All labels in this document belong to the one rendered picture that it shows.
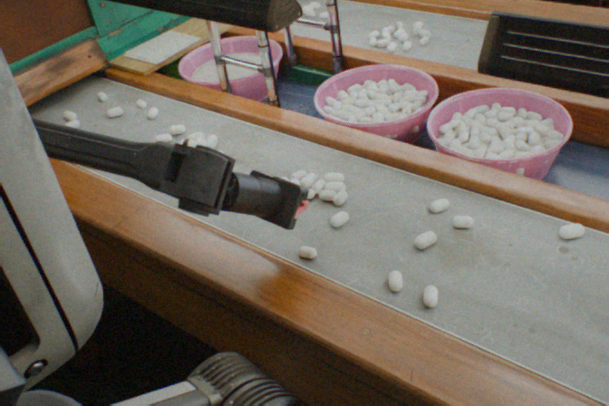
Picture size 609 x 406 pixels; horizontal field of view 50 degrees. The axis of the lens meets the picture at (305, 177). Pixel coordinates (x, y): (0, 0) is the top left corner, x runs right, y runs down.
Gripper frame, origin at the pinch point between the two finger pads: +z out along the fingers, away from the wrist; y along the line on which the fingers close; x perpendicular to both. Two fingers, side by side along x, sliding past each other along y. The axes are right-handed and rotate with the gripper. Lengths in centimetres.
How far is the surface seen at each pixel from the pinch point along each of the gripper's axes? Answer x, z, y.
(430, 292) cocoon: 4.9, 1.2, -24.8
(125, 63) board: -15, 21, 82
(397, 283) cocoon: 5.6, 0.6, -19.7
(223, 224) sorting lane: 8.4, 0.1, 15.2
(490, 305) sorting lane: 4.0, 5.3, -32.1
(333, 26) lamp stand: -38, 37, 34
